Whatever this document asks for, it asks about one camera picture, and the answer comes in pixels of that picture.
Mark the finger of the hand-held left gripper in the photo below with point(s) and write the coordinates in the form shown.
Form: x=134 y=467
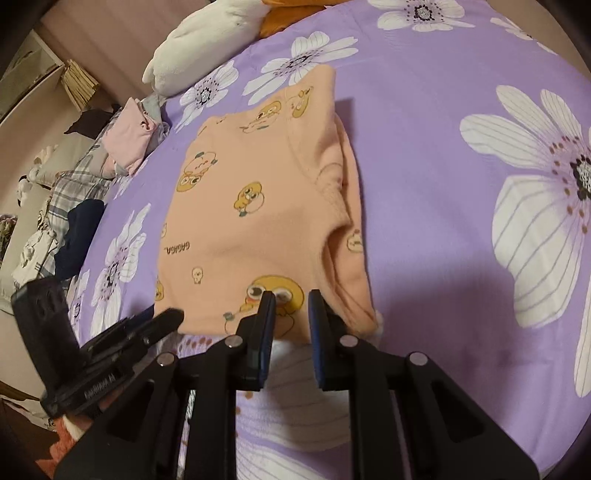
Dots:
x=147 y=325

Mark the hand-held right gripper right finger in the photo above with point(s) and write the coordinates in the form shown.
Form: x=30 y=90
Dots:
x=316 y=332

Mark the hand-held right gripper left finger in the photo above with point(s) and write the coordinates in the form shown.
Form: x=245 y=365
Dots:
x=265 y=353

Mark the orange cartoon print shirt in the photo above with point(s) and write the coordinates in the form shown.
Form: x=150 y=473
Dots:
x=258 y=207

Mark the white printed bag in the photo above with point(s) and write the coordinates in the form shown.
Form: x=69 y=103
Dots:
x=34 y=258

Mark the dark navy cloth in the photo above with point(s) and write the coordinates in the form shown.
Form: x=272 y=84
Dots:
x=81 y=230

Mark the plaid cloth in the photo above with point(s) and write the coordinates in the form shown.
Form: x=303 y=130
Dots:
x=69 y=194

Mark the beige pillow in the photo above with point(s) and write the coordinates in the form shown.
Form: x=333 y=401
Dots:
x=64 y=157

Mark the folded pink cloth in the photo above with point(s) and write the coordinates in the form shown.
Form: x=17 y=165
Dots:
x=129 y=138

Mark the purple floral bed sheet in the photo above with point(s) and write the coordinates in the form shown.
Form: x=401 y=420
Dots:
x=438 y=184

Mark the black cloth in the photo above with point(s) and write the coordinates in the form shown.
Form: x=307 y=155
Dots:
x=92 y=122

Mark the grey cloth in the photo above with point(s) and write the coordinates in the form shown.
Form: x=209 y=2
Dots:
x=154 y=108

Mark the stack of books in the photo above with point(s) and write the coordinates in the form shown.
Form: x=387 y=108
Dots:
x=78 y=85

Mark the white pillow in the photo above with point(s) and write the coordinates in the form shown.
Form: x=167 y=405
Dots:
x=198 y=41

